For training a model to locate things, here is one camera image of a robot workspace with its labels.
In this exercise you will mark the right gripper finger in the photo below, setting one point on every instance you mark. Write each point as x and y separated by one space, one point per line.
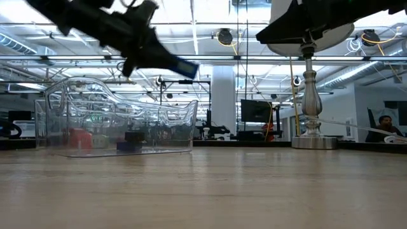
299 25

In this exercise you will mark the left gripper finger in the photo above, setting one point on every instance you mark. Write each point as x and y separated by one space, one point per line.
159 60

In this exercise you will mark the blue rectangular case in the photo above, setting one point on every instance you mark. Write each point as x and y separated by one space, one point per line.
186 68
128 146

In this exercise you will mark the clear plastic bin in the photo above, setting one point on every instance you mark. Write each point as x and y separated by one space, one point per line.
165 140

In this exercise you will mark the black rectangular case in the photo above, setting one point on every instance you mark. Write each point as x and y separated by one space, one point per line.
135 136

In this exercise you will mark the white pillar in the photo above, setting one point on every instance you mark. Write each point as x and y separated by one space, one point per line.
224 98

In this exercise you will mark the white shade table lamp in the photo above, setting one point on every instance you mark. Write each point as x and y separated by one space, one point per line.
311 101

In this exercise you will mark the black monitor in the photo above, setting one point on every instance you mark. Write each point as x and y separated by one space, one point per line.
256 111

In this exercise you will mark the seated person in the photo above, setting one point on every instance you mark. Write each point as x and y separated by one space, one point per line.
384 125

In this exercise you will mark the white storage tub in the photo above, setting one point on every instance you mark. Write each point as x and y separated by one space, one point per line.
25 128

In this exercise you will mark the black background rig frame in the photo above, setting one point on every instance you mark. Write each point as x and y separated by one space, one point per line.
185 82

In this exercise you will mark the black table frame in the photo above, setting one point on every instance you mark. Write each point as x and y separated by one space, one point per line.
238 143

